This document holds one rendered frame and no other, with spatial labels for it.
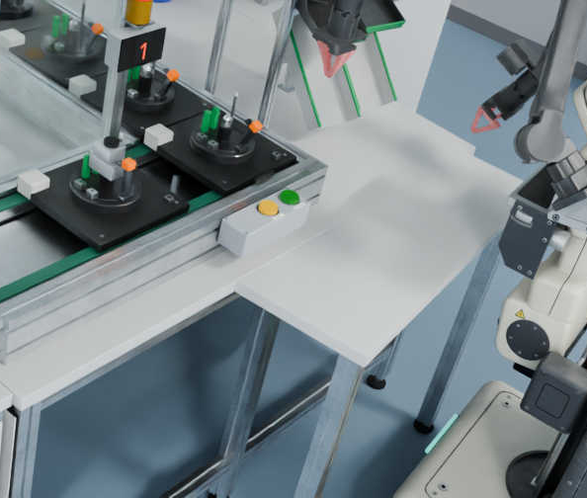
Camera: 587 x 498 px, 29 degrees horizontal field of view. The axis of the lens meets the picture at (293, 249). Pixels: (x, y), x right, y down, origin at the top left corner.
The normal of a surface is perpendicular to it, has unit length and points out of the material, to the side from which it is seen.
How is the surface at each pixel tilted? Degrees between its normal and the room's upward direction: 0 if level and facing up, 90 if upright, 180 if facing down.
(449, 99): 0
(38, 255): 0
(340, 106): 45
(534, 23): 90
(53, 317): 90
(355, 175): 0
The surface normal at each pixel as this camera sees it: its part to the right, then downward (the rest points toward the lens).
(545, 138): 0.06, 0.06
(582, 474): -0.53, 0.40
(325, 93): 0.60, -0.16
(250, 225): 0.22, -0.79
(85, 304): 0.76, 0.50
